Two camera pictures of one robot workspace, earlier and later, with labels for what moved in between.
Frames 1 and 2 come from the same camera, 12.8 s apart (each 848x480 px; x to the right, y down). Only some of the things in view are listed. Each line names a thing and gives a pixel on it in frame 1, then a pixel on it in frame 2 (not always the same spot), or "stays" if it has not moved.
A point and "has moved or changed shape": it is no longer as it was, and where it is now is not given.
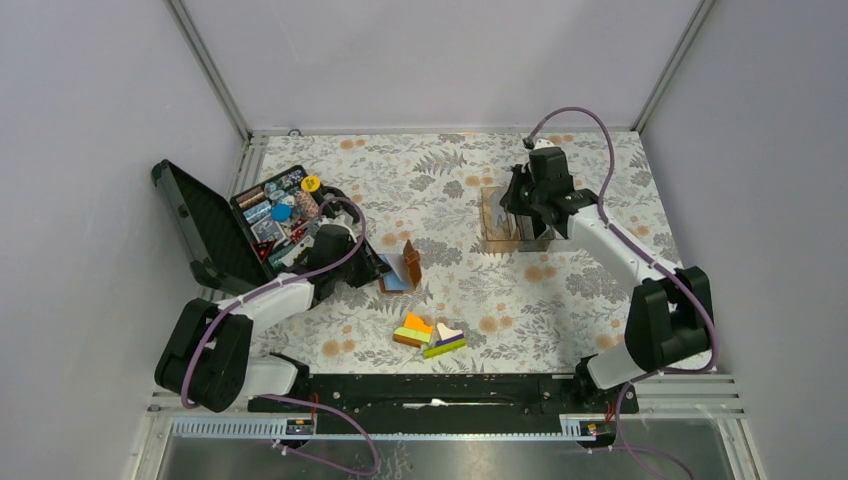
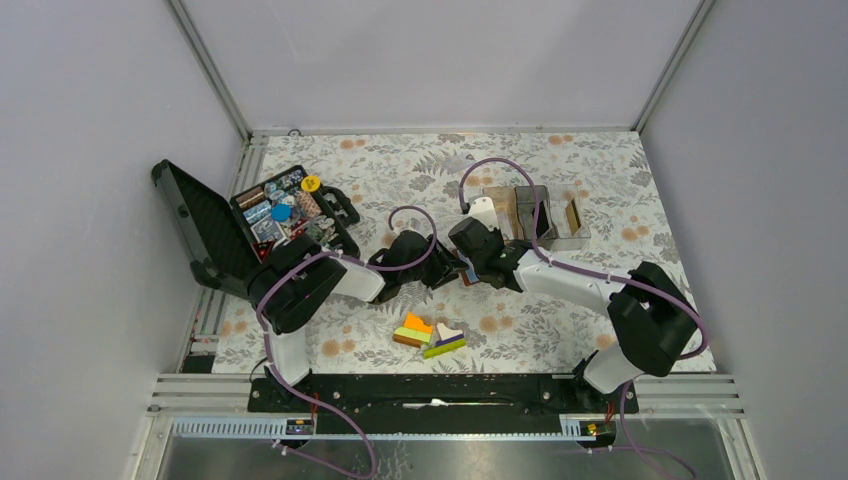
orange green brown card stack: x=414 y=332 stays
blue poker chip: x=281 y=212 stays
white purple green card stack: x=449 y=340 stays
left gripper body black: x=361 y=268 -> x=431 y=271
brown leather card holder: x=412 y=259 has moved or changed shape
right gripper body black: x=523 y=198 -> x=479 y=268
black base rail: x=371 y=404 stays
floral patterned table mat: x=448 y=301 stays
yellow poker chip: x=310 y=183 stays
